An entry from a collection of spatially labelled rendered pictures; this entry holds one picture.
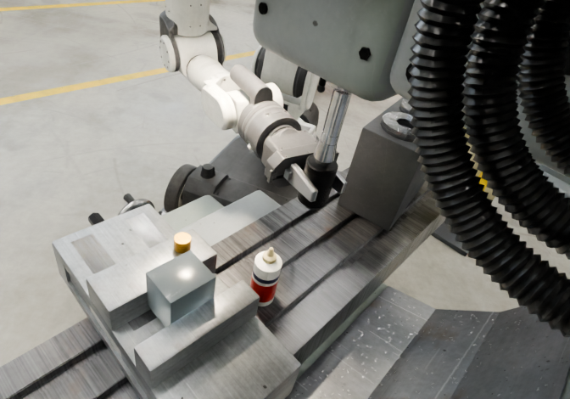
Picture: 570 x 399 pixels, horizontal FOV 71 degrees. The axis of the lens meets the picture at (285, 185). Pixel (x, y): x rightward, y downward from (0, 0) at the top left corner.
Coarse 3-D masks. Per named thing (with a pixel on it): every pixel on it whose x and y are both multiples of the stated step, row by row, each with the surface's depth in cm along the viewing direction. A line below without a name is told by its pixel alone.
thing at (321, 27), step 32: (256, 0) 43; (288, 0) 39; (320, 0) 37; (352, 0) 35; (384, 0) 33; (256, 32) 44; (288, 32) 41; (320, 32) 38; (352, 32) 36; (384, 32) 34; (320, 64) 40; (352, 64) 37; (384, 64) 36; (384, 96) 38
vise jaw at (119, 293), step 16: (192, 240) 55; (144, 256) 51; (160, 256) 52; (208, 256) 53; (112, 272) 49; (128, 272) 49; (144, 272) 49; (96, 288) 46; (112, 288) 47; (128, 288) 47; (144, 288) 48; (96, 304) 48; (112, 304) 45; (128, 304) 46; (144, 304) 48; (112, 320) 46; (128, 320) 48
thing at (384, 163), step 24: (384, 120) 74; (408, 120) 76; (360, 144) 75; (384, 144) 72; (408, 144) 71; (360, 168) 77; (384, 168) 74; (408, 168) 72; (360, 192) 80; (384, 192) 77; (408, 192) 76; (384, 216) 79
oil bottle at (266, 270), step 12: (264, 252) 57; (264, 264) 57; (276, 264) 57; (252, 276) 59; (264, 276) 57; (276, 276) 58; (252, 288) 60; (264, 288) 58; (276, 288) 61; (264, 300) 60
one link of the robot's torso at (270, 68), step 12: (264, 48) 117; (264, 60) 116; (276, 60) 115; (264, 72) 118; (276, 72) 116; (288, 72) 115; (300, 72) 115; (276, 84) 119; (288, 84) 117; (300, 84) 117
